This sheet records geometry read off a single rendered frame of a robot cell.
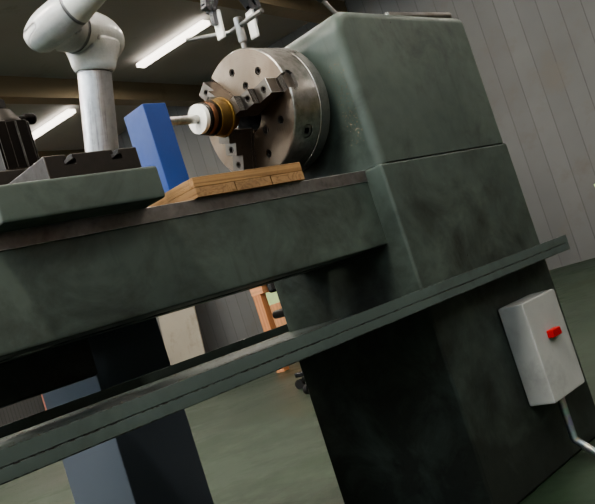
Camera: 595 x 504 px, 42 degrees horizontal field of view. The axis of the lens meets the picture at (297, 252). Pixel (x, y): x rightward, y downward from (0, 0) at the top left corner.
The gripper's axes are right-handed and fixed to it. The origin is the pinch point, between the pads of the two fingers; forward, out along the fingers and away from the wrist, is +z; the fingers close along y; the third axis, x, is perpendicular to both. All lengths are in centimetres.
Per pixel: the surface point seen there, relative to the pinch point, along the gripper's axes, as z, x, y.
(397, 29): 7.7, 19.9, -35.6
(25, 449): 72, 49, 88
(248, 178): 40, 27, 27
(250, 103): 21.6, 12.9, 11.2
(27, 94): -178, -710, -230
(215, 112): 22.1, 9.4, 18.8
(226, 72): 10.7, 0.5, 6.6
